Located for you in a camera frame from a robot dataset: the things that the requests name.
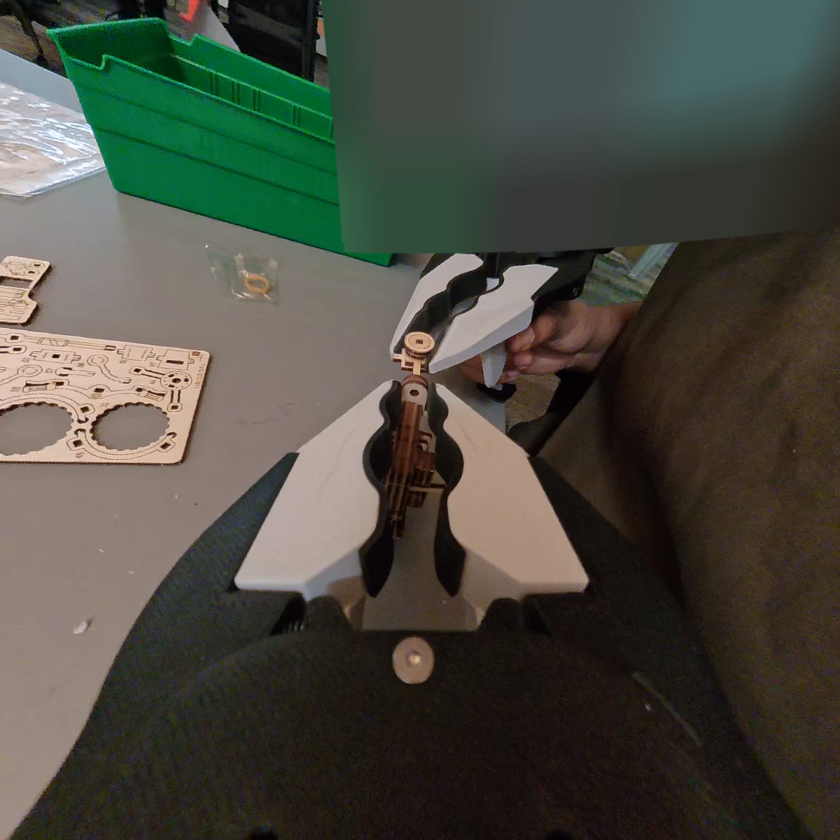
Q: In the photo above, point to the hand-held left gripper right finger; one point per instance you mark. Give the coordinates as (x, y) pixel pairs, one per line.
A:
(512, 525)

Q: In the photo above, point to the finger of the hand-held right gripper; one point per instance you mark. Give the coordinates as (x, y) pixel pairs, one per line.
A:
(433, 289)
(499, 308)

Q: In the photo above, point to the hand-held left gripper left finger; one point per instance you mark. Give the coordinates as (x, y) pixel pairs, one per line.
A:
(308, 525)

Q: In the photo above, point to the small round wooden puzzle part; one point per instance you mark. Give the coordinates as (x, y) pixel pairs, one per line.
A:
(418, 342)

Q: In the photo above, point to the wooden motorcycle model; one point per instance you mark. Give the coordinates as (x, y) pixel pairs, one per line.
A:
(407, 453)

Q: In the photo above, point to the grey desk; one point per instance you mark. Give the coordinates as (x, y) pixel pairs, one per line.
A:
(131, 558)

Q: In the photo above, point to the person's right hand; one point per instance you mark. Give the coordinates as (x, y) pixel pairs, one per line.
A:
(571, 334)

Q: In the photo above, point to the black chair armrest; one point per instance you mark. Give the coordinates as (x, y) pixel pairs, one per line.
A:
(558, 407)

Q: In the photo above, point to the yellow rubber band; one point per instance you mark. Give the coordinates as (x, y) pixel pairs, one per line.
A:
(247, 282)

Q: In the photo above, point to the small clear zip bag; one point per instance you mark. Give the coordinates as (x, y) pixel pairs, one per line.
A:
(223, 262)

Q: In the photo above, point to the person's olive shirt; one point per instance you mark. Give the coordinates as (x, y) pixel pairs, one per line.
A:
(722, 459)

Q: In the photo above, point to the wooden puzzle sheet with round holes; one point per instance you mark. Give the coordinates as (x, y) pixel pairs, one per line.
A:
(65, 453)

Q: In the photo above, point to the green plastic bin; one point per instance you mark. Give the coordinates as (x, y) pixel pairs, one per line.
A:
(197, 164)

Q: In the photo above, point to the dark cabinet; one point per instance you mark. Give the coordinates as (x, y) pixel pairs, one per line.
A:
(275, 33)

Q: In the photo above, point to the small wooden puzzle sheet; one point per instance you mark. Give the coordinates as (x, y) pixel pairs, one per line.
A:
(19, 308)

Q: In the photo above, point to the small orange object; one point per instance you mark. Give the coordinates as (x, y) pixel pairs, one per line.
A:
(197, 6)

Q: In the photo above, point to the clear plastic bag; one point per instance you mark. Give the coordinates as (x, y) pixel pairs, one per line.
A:
(39, 144)

